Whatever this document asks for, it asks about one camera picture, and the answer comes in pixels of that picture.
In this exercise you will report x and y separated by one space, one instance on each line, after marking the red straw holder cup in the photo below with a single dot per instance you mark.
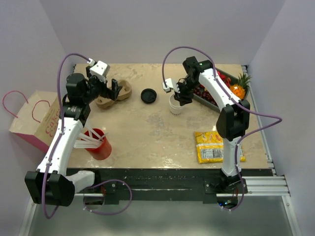
104 150

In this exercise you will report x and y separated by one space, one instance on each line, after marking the yellow snack bag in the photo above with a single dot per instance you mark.
209 147

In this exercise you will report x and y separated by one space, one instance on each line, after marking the white paper cup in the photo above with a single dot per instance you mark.
175 107

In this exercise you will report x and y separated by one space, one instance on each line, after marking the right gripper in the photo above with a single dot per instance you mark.
183 98

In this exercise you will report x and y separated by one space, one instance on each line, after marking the grey fruit tray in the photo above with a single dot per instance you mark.
213 107

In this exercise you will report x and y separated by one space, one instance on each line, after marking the black coffee lid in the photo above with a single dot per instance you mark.
148 96

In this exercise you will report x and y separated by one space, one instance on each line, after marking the white wrapped straws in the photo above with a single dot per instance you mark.
92 140

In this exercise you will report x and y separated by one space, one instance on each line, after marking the dark red grapes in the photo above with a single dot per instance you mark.
202 92

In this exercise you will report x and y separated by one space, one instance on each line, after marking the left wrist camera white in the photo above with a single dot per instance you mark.
98 69

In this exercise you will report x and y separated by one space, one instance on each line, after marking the toy pineapple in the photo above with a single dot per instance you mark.
240 88

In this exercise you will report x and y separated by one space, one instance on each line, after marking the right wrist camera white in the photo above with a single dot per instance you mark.
170 84

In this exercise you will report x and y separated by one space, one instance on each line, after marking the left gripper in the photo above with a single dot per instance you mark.
107 92

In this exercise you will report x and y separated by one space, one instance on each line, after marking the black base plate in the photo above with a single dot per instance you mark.
194 185

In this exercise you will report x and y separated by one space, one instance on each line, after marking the red cherries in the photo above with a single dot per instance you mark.
224 78

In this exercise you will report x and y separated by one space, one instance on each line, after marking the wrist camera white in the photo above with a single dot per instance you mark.
170 84
98 69

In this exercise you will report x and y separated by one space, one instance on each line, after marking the cardboard cup carrier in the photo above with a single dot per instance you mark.
125 92

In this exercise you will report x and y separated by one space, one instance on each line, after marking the brown paper bag pink handles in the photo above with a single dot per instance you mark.
37 120

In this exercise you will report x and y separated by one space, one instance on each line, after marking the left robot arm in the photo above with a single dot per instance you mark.
49 184

